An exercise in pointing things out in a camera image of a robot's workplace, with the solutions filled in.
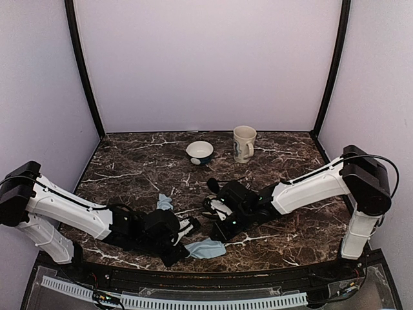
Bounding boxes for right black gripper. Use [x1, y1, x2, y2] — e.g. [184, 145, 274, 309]
[210, 206, 254, 243]

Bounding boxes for light blue cloth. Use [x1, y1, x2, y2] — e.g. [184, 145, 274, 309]
[185, 238, 227, 259]
[157, 194, 174, 211]

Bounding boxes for black aviator sunglasses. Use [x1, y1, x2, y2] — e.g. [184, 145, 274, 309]
[206, 176, 246, 194]

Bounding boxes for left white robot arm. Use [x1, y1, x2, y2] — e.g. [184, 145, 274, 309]
[1, 161, 199, 282]

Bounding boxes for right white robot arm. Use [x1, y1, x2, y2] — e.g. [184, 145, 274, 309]
[204, 145, 396, 280]

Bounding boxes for white and navy bowl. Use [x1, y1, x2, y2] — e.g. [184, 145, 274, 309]
[186, 141, 214, 165]

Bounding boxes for white seahorse mug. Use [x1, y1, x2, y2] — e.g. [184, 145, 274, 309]
[233, 125, 257, 163]

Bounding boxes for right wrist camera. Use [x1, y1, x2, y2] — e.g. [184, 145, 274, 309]
[201, 196, 233, 221]

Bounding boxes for white slotted cable duct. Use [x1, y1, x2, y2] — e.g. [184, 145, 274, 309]
[41, 276, 308, 309]

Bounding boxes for black front rail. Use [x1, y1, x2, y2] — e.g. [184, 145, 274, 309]
[32, 251, 385, 293]

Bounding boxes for right black frame post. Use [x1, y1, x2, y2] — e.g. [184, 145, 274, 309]
[311, 0, 352, 135]

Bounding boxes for black frame post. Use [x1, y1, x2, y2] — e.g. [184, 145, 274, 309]
[64, 0, 106, 139]
[311, 0, 352, 135]

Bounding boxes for left black frame post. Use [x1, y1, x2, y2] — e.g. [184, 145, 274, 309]
[64, 0, 106, 139]

